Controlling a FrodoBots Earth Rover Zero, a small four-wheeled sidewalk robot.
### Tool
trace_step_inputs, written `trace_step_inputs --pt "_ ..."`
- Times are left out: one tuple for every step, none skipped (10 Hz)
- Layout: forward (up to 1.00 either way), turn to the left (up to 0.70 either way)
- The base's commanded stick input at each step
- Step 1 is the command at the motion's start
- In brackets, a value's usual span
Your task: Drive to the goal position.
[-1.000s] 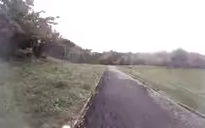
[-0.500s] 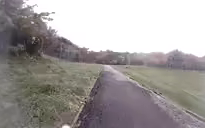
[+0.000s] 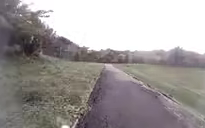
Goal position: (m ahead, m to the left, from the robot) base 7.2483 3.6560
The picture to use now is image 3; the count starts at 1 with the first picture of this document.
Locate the dark asphalt path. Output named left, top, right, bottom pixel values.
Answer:
left=73, top=63, right=205, bottom=128

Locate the grass verge with leaves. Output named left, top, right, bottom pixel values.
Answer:
left=0, top=54, right=106, bottom=128

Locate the distant tree line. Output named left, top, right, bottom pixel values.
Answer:
left=86, top=46, right=205, bottom=69

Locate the green grass field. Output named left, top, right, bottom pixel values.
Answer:
left=112, top=63, right=205, bottom=122

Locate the row of trees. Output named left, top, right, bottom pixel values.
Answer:
left=0, top=0, right=91, bottom=63

